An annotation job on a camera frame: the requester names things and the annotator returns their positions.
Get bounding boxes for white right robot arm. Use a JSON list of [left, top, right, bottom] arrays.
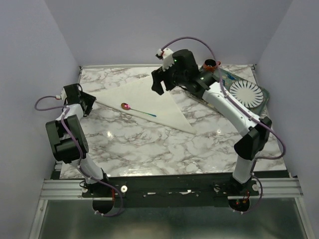
[[152, 48, 272, 195]]

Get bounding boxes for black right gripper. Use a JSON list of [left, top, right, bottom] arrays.
[[149, 60, 185, 97]]

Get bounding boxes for brown ceramic cup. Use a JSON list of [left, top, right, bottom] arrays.
[[202, 59, 221, 73]]

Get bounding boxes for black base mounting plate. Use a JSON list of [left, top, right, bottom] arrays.
[[81, 173, 259, 212]]

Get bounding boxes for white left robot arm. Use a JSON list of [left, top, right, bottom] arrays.
[[45, 83, 111, 197]]

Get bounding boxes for white cloth napkin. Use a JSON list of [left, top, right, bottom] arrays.
[[92, 76, 196, 134]]

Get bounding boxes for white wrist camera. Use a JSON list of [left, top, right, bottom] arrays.
[[55, 89, 67, 100], [156, 48, 174, 71]]

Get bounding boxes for aluminium frame rail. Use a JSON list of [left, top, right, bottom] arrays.
[[40, 178, 303, 200]]

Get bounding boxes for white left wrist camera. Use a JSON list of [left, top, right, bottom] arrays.
[[55, 89, 67, 100]]

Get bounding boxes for white blue striped plate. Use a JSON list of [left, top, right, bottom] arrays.
[[228, 80, 264, 109]]

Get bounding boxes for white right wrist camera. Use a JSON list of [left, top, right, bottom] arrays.
[[156, 48, 174, 71]]

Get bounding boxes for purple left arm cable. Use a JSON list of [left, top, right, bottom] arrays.
[[34, 96, 125, 217]]

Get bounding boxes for iridescent rainbow spoon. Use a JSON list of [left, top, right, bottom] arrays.
[[121, 103, 157, 118]]

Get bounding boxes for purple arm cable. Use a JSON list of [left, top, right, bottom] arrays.
[[34, 96, 125, 217], [159, 36, 286, 215]]

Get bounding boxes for green patterned tray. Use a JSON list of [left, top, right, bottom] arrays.
[[220, 69, 270, 116]]

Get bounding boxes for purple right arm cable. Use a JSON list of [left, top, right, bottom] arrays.
[[159, 36, 286, 215]]

